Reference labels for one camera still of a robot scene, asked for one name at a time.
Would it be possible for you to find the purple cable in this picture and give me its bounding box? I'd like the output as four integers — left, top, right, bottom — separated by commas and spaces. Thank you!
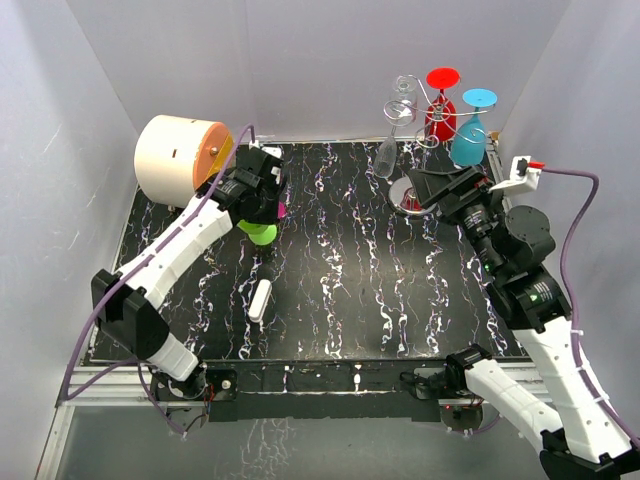
469, 167, 640, 449
63, 123, 259, 401

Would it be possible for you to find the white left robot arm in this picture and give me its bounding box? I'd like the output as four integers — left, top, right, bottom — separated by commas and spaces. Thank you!
122, 143, 468, 360

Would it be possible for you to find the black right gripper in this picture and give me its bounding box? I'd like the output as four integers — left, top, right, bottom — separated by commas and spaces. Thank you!
407, 164, 506, 275

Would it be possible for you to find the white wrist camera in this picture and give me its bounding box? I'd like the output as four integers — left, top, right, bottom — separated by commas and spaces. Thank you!
248, 142, 283, 165
490, 156, 545, 196

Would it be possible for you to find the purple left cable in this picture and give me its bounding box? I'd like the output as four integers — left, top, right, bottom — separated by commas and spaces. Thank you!
63, 123, 259, 401

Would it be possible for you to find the chrome wine glass rack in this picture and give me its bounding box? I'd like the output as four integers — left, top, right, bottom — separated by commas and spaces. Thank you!
382, 74, 489, 217

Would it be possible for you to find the green wine glass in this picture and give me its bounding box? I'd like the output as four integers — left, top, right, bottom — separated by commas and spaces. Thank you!
237, 220, 278, 246

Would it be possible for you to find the small white bar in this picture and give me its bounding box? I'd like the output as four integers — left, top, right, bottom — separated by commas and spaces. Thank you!
248, 279, 272, 323

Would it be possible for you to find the clear wine glass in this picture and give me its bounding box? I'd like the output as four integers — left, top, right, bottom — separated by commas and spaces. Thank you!
390, 75, 418, 113

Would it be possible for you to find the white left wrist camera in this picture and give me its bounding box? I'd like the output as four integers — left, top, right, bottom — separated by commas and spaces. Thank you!
248, 142, 283, 165

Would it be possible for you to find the blue wine glass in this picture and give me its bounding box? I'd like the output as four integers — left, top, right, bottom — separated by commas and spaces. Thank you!
450, 88, 498, 167

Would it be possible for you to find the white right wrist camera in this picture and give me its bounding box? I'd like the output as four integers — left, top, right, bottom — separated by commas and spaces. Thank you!
490, 156, 545, 196

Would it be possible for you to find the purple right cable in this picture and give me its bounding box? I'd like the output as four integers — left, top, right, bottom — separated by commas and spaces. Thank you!
469, 167, 640, 449

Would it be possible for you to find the red wine glass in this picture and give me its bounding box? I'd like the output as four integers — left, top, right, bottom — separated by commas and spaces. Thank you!
424, 66, 460, 144

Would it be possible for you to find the pink wine glass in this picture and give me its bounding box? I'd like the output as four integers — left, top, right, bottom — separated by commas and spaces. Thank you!
277, 201, 286, 220

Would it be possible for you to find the white orange cylinder drum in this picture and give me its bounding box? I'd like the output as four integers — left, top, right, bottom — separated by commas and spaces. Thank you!
134, 115, 235, 208

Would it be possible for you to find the black front base bar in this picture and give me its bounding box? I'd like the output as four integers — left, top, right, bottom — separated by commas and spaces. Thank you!
202, 357, 501, 424

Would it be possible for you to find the clear champagne flute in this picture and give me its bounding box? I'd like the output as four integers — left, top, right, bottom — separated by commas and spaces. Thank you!
373, 99, 415, 178

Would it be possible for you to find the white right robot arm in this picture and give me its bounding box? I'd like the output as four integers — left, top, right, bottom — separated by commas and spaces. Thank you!
409, 156, 639, 479

